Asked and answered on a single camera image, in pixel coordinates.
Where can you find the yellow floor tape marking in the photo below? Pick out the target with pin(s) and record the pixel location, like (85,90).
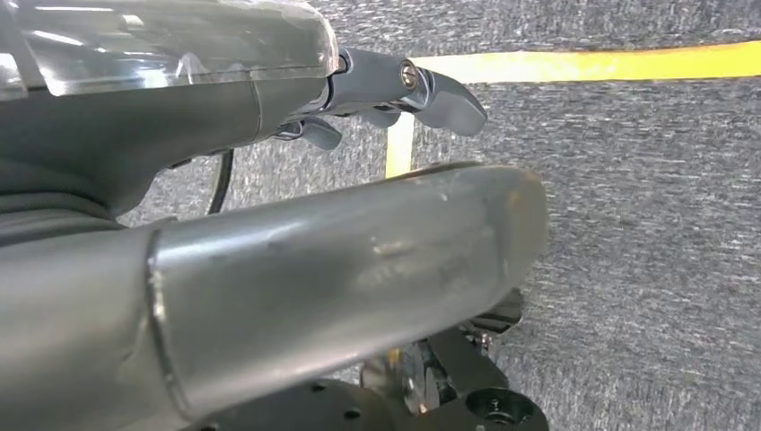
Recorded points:
(594,65)

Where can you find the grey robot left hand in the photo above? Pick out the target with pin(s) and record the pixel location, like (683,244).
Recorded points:
(297,285)

